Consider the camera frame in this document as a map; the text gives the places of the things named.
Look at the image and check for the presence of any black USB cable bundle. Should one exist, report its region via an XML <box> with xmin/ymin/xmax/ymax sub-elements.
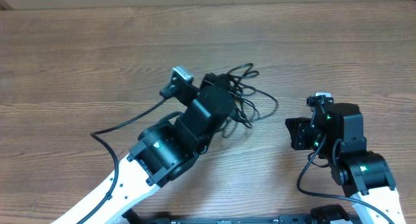
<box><xmin>207</xmin><ymin>62</ymin><xmax>280</xmax><ymax>139</ymax></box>

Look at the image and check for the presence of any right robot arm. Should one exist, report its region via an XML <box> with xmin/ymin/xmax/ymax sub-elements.
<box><xmin>285</xmin><ymin>101</ymin><xmax>405</xmax><ymax>223</ymax></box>

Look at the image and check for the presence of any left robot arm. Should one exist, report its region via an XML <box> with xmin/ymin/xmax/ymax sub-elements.
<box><xmin>56</xmin><ymin>73</ymin><xmax>234</xmax><ymax>223</ymax></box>

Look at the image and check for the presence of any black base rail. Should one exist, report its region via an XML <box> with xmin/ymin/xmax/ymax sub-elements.
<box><xmin>122</xmin><ymin>205</ymin><xmax>362</xmax><ymax>224</ymax></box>

